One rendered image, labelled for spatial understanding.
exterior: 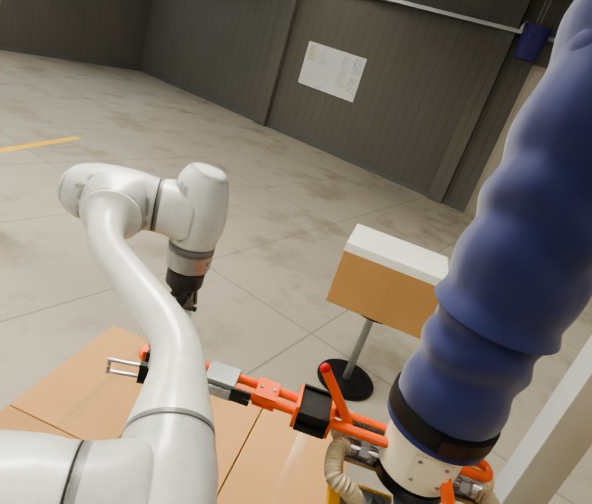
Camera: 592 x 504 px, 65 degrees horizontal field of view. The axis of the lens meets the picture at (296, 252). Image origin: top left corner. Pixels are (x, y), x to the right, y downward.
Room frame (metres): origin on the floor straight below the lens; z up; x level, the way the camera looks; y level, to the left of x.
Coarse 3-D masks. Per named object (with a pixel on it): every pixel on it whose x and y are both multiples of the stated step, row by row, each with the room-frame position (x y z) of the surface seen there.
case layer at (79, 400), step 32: (96, 352) 1.56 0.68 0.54; (128, 352) 1.63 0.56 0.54; (64, 384) 1.35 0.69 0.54; (96, 384) 1.39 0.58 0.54; (128, 384) 1.45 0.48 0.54; (0, 416) 1.13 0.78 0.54; (32, 416) 1.17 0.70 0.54; (64, 416) 1.21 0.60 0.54; (96, 416) 1.25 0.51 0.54; (128, 416) 1.29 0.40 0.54; (224, 416) 1.44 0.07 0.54; (256, 416) 1.50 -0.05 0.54; (288, 416) 1.55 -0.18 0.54; (224, 448) 1.29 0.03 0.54; (256, 448) 1.34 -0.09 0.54; (288, 448) 1.39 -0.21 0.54; (320, 448) 1.44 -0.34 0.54; (224, 480) 1.16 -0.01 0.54; (256, 480) 1.20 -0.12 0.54; (288, 480) 1.24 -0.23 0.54; (320, 480) 1.29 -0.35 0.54
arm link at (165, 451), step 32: (160, 416) 0.36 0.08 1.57; (192, 416) 0.37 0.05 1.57; (96, 448) 0.30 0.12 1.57; (128, 448) 0.31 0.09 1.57; (160, 448) 0.32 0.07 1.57; (192, 448) 0.34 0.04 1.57; (96, 480) 0.27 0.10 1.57; (128, 480) 0.28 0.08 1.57; (160, 480) 0.29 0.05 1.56; (192, 480) 0.31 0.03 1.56
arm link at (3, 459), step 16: (0, 432) 0.29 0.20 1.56; (16, 432) 0.30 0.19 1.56; (32, 432) 0.31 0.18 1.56; (0, 448) 0.27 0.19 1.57; (16, 448) 0.27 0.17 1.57; (32, 448) 0.28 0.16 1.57; (48, 448) 0.28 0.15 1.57; (64, 448) 0.29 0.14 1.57; (0, 464) 0.25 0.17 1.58; (16, 464) 0.26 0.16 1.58; (32, 464) 0.26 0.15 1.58; (48, 464) 0.27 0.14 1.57; (64, 464) 0.27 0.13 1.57; (0, 480) 0.24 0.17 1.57; (16, 480) 0.25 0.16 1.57; (32, 480) 0.25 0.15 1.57; (48, 480) 0.26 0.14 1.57; (64, 480) 0.26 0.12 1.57; (0, 496) 0.23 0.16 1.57; (16, 496) 0.24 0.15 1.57; (32, 496) 0.24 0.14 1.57; (48, 496) 0.25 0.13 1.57
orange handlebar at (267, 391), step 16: (256, 384) 0.84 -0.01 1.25; (272, 384) 0.84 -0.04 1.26; (256, 400) 0.80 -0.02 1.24; (272, 400) 0.80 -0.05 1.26; (288, 400) 0.84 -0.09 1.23; (336, 416) 0.83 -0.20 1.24; (352, 416) 0.83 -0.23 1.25; (352, 432) 0.79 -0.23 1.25; (368, 432) 0.80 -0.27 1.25; (480, 464) 0.82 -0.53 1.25; (448, 480) 0.73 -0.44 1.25; (480, 480) 0.78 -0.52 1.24; (448, 496) 0.69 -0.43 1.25
